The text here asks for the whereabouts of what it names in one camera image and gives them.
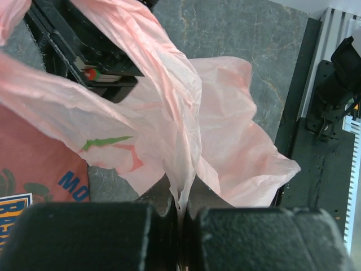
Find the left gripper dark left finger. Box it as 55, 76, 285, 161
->
1, 176, 178, 270

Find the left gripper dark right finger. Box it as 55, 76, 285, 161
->
183, 178, 355, 270

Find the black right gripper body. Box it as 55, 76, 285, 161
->
25, 0, 142, 103

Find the pink plastic bag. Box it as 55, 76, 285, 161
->
1, 1, 300, 211

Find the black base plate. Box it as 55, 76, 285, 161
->
273, 19, 355, 237

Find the white slotted cable duct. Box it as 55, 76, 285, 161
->
342, 21, 361, 249

